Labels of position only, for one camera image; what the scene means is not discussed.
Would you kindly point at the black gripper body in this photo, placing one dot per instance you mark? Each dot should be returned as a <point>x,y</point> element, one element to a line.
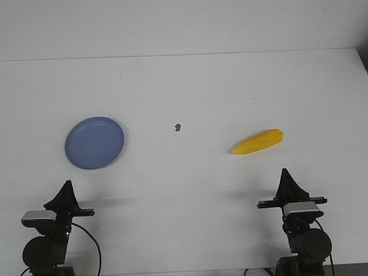
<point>281,204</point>
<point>64,218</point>

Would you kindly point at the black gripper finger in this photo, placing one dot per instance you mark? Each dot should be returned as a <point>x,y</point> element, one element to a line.
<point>282,189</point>
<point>60,200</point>
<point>73,200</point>
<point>296,193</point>

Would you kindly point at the yellow corn cob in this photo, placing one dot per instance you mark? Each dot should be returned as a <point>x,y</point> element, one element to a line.
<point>258,142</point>

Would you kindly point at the blue round plate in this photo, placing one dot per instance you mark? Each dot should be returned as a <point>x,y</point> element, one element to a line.
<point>94,143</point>

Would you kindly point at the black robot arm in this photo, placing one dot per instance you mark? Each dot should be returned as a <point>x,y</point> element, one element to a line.
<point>310,246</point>
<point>46,253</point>

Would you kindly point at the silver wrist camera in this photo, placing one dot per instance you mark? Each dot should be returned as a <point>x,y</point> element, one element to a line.
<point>307,208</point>
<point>38,218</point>

